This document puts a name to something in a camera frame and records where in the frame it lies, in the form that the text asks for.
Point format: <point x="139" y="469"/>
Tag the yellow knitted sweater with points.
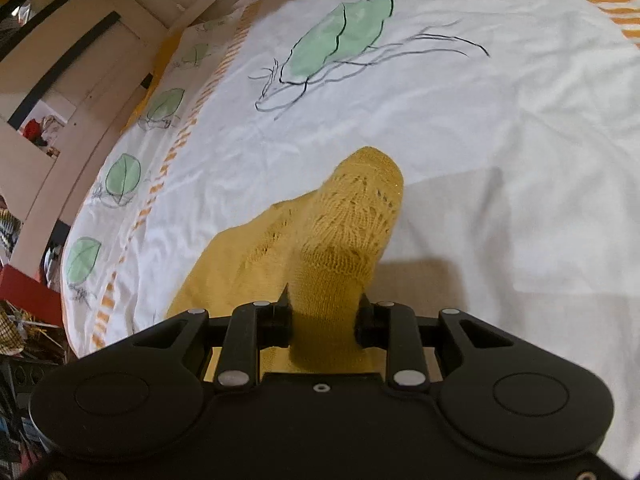
<point x="345" y="220"/>

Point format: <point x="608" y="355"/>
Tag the white leaf printed bed sheet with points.
<point x="500" y="135"/>

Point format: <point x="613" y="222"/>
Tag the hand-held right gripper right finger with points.
<point x="370" y="327"/>

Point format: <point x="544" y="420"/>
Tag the patterned cloth pile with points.
<point x="10" y="327"/>

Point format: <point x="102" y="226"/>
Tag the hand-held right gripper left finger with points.
<point x="275" y="325"/>

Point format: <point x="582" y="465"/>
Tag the red and white clutter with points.
<point x="37" y="130"/>

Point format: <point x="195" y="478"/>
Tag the red box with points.
<point x="30" y="292"/>

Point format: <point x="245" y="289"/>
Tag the white wooden bed frame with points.
<point x="100" y="105"/>

